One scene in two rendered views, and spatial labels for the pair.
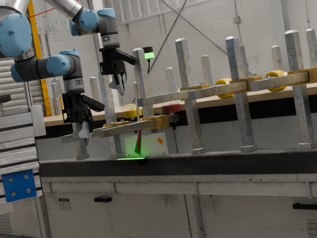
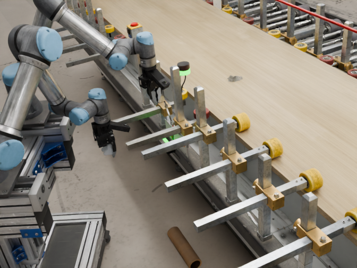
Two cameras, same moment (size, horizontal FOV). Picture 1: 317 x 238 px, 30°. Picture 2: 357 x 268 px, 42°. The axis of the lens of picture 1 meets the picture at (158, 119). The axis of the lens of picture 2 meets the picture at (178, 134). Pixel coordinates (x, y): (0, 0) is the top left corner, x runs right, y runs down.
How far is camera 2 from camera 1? 1.50 m
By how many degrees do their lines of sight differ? 37
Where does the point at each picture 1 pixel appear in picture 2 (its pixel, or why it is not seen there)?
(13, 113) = (17, 195)
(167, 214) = not seen: hidden behind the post
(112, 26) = (147, 52)
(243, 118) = (229, 182)
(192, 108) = (201, 143)
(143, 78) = (176, 92)
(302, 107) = (262, 213)
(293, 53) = (261, 175)
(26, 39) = (17, 157)
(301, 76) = (257, 203)
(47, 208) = not seen: hidden behind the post
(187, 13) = not seen: outside the picture
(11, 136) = (16, 210)
